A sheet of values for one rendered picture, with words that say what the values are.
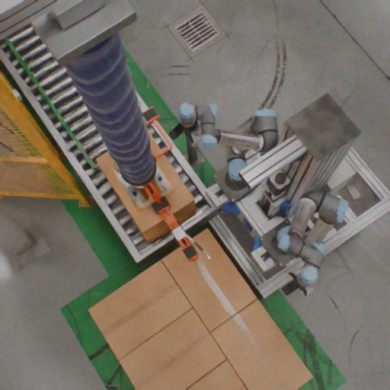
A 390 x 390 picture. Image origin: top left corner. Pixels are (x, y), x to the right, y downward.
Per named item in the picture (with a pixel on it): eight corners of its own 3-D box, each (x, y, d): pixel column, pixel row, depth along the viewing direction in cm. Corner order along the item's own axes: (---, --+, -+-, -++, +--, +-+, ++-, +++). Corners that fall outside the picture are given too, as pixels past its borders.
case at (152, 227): (106, 177, 414) (95, 158, 375) (152, 148, 419) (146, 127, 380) (148, 244, 399) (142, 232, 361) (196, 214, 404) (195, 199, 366)
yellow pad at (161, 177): (135, 155, 375) (134, 152, 370) (148, 147, 376) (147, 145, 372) (161, 196, 367) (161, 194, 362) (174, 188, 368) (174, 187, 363)
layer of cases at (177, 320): (98, 313, 428) (87, 309, 389) (207, 238, 440) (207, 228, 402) (188, 462, 399) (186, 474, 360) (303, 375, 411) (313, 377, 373)
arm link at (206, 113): (218, 127, 290) (196, 129, 290) (216, 107, 293) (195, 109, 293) (218, 121, 282) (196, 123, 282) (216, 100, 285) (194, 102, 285)
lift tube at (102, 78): (98, 139, 309) (22, -4, 189) (135, 115, 312) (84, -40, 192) (122, 173, 303) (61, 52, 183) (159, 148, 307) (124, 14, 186)
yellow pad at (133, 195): (110, 170, 373) (109, 167, 368) (123, 162, 374) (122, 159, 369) (136, 212, 365) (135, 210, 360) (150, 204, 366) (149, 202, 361)
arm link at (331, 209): (297, 238, 339) (326, 186, 294) (321, 250, 337) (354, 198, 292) (291, 254, 332) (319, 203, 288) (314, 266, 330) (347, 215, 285)
